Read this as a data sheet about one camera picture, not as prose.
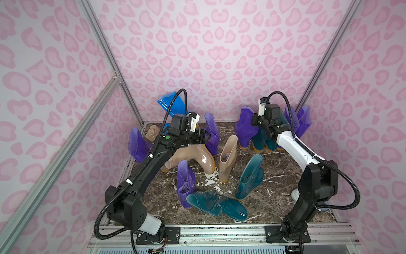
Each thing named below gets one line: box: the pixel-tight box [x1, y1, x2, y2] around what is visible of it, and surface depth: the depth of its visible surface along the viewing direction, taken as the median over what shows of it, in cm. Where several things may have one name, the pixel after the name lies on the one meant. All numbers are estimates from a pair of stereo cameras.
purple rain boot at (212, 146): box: [204, 112, 220, 157], surface depth 94 cm
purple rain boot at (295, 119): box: [283, 105, 300, 129], surface depth 85 cm
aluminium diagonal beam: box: [0, 70, 123, 247], surface depth 65 cm
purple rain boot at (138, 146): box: [127, 127, 153, 164], surface depth 78 cm
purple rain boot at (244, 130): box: [234, 105, 259, 150], surface depth 97 cm
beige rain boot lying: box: [160, 143, 216, 175], surface depth 92 cm
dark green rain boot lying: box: [186, 191, 248, 222], surface depth 76 cm
